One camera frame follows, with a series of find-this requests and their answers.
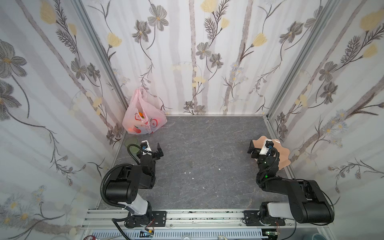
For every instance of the peach scalloped plate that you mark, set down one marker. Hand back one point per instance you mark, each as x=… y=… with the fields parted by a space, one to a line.
x=284 y=152

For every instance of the pink plastic bag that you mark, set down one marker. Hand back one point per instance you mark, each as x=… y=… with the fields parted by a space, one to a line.
x=141 y=117

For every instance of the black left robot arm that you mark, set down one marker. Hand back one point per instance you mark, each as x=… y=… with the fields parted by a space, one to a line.
x=121 y=184

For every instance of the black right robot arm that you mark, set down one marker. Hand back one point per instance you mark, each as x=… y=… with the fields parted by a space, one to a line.
x=307 y=203

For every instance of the green translucent cup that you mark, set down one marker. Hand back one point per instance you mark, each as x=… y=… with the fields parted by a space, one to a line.
x=130 y=140

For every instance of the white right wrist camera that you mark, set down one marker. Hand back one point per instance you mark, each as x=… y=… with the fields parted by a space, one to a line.
x=267 y=145

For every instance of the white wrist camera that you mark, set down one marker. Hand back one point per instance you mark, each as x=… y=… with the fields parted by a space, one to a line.
x=145 y=147
x=267 y=145

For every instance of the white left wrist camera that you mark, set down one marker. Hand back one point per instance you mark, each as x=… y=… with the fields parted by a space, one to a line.
x=145 y=147

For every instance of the white slotted cable duct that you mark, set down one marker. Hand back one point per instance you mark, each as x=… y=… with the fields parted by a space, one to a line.
x=198 y=234

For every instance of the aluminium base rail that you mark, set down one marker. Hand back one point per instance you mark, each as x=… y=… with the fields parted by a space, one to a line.
x=175 y=219

